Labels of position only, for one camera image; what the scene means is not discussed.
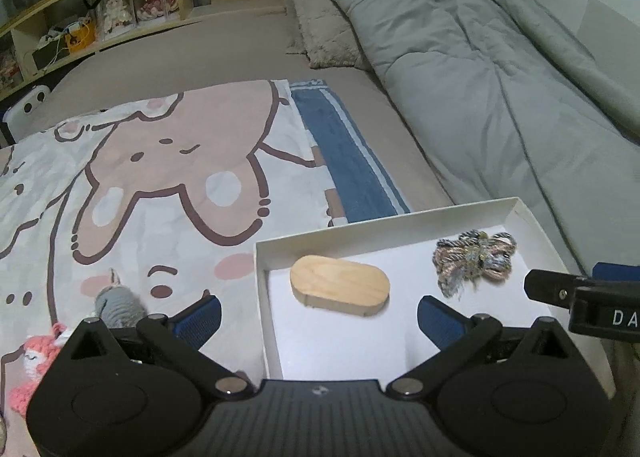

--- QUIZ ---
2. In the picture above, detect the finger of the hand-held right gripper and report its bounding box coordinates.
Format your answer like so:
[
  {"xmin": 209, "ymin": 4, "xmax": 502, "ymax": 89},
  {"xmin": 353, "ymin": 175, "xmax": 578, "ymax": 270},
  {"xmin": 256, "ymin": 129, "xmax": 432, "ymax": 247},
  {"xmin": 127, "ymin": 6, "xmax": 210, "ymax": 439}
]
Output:
[
  {"xmin": 592, "ymin": 261, "xmax": 640, "ymax": 284},
  {"xmin": 524, "ymin": 269, "xmax": 592, "ymax": 311}
]

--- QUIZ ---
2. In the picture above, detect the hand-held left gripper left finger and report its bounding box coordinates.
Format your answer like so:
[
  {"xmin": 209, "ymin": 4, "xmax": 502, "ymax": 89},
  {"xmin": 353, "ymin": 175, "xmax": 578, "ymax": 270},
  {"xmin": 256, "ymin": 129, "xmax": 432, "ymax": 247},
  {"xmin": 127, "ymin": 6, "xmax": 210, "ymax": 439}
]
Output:
[{"xmin": 65, "ymin": 296, "xmax": 258, "ymax": 399}]

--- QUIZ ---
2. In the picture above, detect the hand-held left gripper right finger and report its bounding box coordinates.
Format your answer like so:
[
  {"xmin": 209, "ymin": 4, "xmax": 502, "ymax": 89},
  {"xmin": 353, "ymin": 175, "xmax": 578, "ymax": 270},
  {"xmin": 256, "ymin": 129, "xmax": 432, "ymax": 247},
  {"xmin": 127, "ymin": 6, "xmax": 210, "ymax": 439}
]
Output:
[{"xmin": 384, "ymin": 294, "xmax": 576, "ymax": 399}]

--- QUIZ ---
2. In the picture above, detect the grey crochet doll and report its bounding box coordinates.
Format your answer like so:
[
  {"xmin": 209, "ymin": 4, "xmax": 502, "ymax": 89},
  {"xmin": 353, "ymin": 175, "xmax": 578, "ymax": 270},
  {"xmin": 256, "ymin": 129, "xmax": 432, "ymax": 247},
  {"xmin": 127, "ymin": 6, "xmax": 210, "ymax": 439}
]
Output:
[{"xmin": 92, "ymin": 269, "xmax": 149, "ymax": 331}]

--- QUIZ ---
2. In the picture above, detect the white shallow cardboard box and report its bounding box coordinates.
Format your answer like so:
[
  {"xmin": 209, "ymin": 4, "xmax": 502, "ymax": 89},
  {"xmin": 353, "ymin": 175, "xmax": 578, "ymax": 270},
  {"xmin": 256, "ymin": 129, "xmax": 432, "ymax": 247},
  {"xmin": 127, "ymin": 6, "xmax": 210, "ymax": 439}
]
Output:
[{"xmin": 254, "ymin": 196, "xmax": 617, "ymax": 400}]

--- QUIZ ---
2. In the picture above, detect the multicolour yarn bundle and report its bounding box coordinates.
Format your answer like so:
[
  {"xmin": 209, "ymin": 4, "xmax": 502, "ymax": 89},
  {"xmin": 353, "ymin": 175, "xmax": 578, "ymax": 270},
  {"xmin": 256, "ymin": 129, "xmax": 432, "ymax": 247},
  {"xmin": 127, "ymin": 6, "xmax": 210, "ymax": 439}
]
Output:
[{"xmin": 431, "ymin": 231, "xmax": 516, "ymax": 299}]

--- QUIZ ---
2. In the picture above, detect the oval wooden block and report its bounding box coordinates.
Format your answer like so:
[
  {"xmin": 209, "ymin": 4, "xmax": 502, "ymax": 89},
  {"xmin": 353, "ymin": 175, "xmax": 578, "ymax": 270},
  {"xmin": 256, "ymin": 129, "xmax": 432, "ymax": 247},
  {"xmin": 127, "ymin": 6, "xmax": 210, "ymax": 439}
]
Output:
[{"xmin": 290, "ymin": 254, "xmax": 391, "ymax": 319}]

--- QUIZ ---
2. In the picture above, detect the printed cartoon blanket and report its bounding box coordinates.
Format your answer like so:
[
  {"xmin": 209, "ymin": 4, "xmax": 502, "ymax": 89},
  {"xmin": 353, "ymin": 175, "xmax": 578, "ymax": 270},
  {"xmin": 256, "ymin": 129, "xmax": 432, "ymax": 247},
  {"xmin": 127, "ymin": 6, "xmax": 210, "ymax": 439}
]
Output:
[{"xmin": 0, "ymin": 78, "xmax": 414, "ymax": 438}]

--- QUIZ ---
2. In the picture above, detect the pink crochet doll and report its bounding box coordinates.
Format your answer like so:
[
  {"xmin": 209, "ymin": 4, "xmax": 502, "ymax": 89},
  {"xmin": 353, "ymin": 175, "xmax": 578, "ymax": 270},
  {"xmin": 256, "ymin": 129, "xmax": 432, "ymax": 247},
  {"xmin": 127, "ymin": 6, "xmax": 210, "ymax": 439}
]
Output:
[{"xmin": 9, "ymin": 322, "xmax": 72, "ymax": 406}]

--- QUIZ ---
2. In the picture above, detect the grey duvet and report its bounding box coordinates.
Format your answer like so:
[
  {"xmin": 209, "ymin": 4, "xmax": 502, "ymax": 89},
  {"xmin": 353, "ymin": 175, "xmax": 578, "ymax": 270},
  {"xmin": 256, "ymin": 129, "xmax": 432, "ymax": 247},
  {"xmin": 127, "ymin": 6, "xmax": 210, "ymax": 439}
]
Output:
[{"xmin": 312, "ymin": 0, "xmax": 640, "ymax": 288}]

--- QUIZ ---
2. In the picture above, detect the dark box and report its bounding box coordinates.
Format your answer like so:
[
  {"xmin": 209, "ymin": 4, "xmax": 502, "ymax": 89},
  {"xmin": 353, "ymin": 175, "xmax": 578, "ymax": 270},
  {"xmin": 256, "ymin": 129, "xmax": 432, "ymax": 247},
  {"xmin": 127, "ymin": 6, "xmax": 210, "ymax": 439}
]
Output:
[{"xmin": 31, "ymin": 43, "xmax": 71, "ymax": 74}]

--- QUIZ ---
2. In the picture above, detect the orange bag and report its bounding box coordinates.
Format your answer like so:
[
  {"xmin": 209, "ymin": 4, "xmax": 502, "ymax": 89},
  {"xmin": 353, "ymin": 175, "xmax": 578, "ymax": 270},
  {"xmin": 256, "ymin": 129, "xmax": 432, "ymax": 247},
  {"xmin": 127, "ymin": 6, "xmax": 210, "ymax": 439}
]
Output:
[{"xmin": 64, "ymin": 19, "xmax": 97, "ymax": 56}]

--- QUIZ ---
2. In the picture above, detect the beige fuzzy pillow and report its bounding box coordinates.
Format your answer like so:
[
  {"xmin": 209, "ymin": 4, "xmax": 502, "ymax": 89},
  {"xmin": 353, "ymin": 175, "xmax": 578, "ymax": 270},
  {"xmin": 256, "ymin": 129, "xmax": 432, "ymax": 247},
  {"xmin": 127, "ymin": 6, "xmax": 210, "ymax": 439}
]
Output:
[{"xmin": 285, "ymin": 0, "xmax": 374, "ymax": 72}]

